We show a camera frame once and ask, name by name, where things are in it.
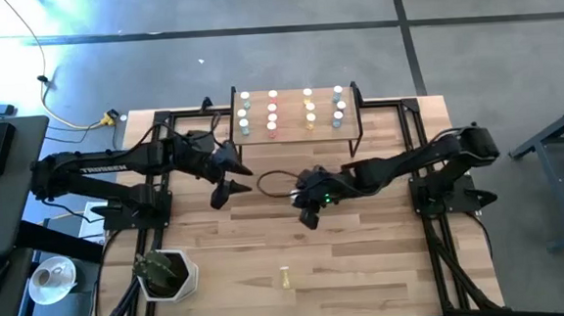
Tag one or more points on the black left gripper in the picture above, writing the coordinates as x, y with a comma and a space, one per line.
211, 163

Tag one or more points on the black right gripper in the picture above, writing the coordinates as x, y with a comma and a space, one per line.
325, 189

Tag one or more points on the blue bottle with red pills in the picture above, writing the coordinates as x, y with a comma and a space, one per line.
341, 105

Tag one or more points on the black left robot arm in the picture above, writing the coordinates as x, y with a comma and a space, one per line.
96, 169

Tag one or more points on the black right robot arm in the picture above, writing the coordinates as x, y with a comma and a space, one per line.
410, 162

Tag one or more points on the white hexagonal plant pot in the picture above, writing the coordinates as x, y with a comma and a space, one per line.
189, 281

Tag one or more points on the green succulent plant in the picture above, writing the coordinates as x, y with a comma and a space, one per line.
154, 271

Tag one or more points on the white paper sheet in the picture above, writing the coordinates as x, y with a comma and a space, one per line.
90, 226

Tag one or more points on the dark grey desk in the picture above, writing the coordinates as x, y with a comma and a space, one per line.
25, 213

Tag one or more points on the white coffee cup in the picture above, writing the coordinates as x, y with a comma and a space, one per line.
44, 278

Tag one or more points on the blue-grey metal stand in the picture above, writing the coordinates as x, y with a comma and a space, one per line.
555, 126

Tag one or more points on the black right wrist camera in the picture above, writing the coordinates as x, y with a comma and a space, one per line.
312, 178

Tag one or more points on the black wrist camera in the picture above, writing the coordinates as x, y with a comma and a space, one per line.
198, 139
312, 178

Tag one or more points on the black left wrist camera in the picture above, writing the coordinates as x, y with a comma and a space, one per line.
198, 139

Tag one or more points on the black aluminium rig frame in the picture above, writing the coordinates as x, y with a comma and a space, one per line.
163, 117

